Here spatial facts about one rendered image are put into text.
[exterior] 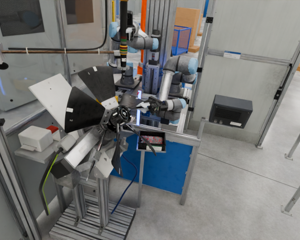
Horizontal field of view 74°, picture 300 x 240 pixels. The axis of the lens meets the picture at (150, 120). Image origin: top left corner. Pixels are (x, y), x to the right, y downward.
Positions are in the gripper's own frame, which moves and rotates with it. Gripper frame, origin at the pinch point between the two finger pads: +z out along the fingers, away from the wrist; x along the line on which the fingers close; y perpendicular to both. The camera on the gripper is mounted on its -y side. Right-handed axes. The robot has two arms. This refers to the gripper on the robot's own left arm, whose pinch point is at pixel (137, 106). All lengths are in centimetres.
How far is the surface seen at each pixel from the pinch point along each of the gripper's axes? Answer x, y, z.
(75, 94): -24, 19, 40
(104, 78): -18.8, -7.5, 21.3
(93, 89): -14.1, -2.6, 28.8
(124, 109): -7.0, 11.7, 13.0
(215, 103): -6, 15, -52
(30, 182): 73, -13, 81
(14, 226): 95, 8, 96
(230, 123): 8, 23, -66
